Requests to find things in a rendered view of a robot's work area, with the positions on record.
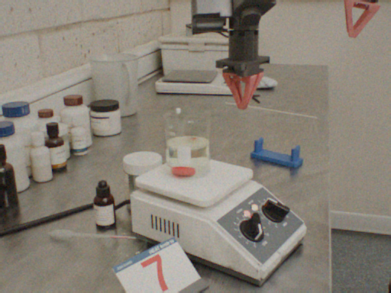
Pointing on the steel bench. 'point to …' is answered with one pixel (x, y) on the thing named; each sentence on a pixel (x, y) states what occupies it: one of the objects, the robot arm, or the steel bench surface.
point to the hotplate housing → (205, 232)
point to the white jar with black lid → (105, 117)
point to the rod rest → (276, 155)
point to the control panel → (261, 250)
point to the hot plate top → (216, 178)
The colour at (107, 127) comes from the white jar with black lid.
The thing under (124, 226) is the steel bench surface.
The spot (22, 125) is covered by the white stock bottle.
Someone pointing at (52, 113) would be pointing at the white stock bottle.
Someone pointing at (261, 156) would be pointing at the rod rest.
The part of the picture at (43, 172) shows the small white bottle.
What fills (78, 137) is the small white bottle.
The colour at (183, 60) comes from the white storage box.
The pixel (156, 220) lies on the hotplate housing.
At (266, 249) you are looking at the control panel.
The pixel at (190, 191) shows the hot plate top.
